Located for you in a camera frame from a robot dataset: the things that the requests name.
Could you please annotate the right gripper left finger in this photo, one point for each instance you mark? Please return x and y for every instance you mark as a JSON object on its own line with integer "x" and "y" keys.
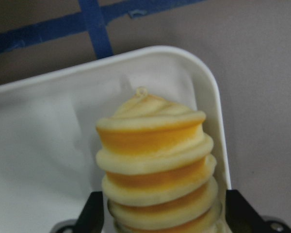
{"x": 91, "y": 218}

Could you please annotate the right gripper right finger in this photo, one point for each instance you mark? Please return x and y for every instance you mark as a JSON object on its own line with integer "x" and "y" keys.
{"x": 241, "y": 217}

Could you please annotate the white rectangular tray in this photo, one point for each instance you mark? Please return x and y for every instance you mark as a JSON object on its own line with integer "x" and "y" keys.
{"x": 48, "y": 139}

